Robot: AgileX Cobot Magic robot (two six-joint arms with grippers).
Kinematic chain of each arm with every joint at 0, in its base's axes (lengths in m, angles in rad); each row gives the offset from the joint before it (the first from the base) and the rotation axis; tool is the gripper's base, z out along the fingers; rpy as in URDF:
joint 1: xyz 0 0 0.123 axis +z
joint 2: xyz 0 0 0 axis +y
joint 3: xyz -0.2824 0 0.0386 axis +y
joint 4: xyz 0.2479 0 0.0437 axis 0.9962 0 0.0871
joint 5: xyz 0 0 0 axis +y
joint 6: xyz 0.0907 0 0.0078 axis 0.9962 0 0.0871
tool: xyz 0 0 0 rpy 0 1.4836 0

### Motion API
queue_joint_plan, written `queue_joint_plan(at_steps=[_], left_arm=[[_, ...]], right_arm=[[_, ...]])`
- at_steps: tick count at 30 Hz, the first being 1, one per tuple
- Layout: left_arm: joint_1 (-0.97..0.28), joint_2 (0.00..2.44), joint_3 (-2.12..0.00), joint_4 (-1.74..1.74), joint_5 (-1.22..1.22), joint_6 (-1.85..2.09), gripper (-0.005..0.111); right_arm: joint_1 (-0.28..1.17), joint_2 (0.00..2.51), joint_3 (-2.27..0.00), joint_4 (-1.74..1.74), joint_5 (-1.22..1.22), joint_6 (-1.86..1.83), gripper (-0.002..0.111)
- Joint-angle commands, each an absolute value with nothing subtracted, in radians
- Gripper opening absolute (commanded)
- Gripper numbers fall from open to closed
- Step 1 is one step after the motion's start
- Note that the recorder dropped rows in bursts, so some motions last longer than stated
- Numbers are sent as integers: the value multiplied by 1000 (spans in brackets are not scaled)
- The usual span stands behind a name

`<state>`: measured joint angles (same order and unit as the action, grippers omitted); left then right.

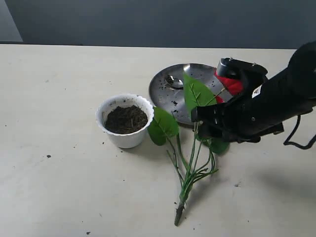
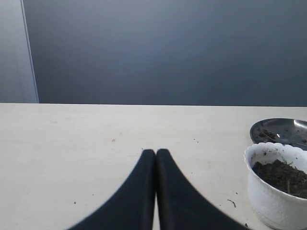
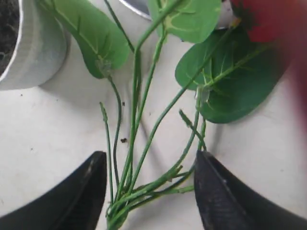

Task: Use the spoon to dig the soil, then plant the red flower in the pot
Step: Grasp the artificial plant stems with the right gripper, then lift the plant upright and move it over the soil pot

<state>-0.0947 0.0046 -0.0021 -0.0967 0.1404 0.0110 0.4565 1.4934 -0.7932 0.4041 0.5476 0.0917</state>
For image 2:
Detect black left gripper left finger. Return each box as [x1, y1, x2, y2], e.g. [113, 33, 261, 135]
[70, 149, 156, 230]

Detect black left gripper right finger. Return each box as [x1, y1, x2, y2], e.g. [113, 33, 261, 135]
[156, 149, 247, 230]

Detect white scalloped flower pot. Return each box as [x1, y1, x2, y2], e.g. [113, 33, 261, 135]
[244, 142, 307, 230]

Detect round metal plate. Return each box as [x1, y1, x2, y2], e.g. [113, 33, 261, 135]
[249, 118, 307, 150]

